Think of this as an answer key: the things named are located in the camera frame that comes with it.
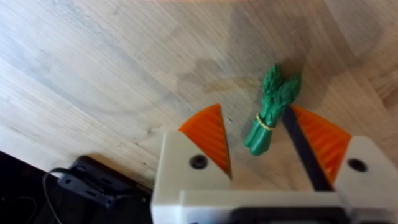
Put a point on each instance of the white orange left gripper left finger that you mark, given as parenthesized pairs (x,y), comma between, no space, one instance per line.
(183,174)

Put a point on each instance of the green toy asparagus bunch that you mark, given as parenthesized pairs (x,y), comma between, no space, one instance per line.
(270,112)

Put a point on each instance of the black clamp bracket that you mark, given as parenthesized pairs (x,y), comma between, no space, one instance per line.
(99,182)

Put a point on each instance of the white orange left gripper right finger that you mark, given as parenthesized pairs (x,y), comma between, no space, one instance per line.
(367,186)

